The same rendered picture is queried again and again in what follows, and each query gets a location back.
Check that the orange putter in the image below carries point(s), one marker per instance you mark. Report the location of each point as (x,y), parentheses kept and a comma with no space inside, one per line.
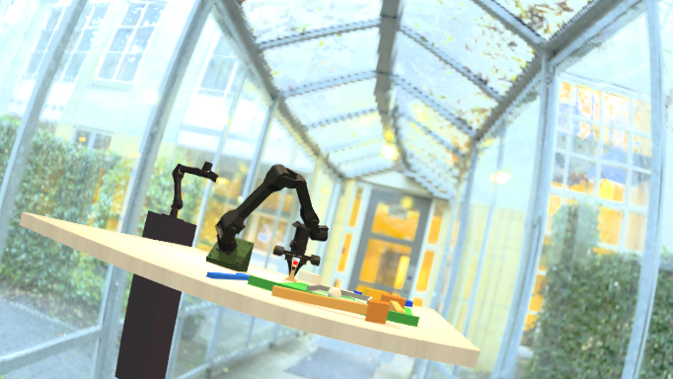
(375,311)
(397,303)

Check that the white golf ball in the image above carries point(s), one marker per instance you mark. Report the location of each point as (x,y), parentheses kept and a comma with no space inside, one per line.
(334,292)

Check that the green flat mat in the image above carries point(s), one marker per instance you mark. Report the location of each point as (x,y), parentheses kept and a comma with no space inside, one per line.
(303,285)

